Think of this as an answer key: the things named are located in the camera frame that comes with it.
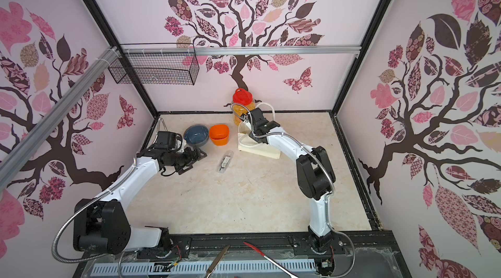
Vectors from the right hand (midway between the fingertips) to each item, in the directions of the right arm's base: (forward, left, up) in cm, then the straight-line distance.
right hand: (262, 124), depth 95 cm
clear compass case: (-12, +20, -14) cm, 27 cm away
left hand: (-19, +29, -3) cm, 35 cm away
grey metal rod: (-55, +19, -15) cm, 60 cm away
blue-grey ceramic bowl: (+4, +37, -12) cm, 39 cm away
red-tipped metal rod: (-59, -8, -13) cm, 61 cm away
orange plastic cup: (+5, +24, -12) cm, 27 cm away
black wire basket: (+24, +53, +20) cm, 62 cm away
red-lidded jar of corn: (+15, +10, +1) cm, 18 cm away
